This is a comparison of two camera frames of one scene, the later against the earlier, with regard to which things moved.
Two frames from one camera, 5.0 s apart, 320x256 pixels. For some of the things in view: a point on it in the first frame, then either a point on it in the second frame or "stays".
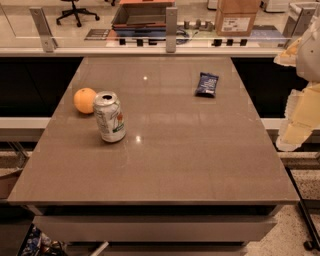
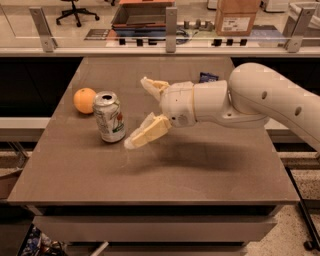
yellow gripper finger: [301, 117] to [152, 128]
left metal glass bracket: [49, 43] stays
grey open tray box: [141, 15] stays
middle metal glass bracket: [171, 29] stays
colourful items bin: [36, 243] stays
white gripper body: [310, 55] to [178, 104]
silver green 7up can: [111, 120] stays
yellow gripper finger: [289, 55] to [155, 87]
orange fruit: [84, 100] stays
